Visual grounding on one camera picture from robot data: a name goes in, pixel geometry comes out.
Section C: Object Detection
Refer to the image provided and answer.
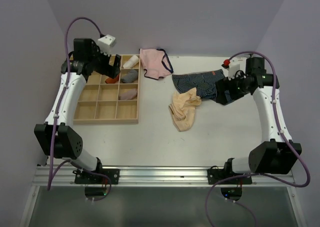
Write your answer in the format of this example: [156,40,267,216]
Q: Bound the orange rolled underwear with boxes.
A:
[104,76,119,84]

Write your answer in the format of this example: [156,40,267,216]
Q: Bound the grey rolled underwear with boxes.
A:
[120,69,139,84]

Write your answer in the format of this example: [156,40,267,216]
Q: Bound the pink underwear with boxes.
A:
[139,48,174,80]

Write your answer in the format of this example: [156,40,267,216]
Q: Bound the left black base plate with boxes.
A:
[72,168,120,185]

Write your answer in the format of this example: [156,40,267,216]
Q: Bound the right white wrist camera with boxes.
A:
[227,60,241,79]

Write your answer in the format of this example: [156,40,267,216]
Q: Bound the blue striped boxer shorts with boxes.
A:
[172,69,225,101]

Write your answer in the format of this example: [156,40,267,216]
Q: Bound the white rolled underwear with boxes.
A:
[122,55,139,69]

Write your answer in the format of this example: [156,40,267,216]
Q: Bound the wooden compartment tray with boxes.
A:
[74,54,141,125]

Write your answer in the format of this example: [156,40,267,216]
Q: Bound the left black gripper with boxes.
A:
[87,43,120,79]

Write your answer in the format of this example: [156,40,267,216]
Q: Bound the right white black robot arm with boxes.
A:
[215,57,302,184]

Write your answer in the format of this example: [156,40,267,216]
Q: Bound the beige underwear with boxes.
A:
[168,87,202,132]

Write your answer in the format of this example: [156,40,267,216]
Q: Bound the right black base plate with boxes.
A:
[207,167,253,185]

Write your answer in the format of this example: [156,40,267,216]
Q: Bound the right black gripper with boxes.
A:
[216,70,251,104]

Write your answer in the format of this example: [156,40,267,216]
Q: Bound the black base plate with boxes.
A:
[207,167,253,185]
[72,168,120,185]

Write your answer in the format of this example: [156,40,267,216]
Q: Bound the mauve rolled underwear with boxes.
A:
[118,89,138,101]

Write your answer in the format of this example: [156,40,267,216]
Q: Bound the purple cable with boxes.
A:
[204,51,311,227]
[46,16,112,202]

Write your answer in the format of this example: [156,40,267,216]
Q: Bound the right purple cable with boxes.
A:
[204,51,311,227]

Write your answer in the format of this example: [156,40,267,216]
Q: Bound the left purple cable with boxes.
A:
[46,16,112,202]

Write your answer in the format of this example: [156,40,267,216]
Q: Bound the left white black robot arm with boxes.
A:
[34,35,121,184]

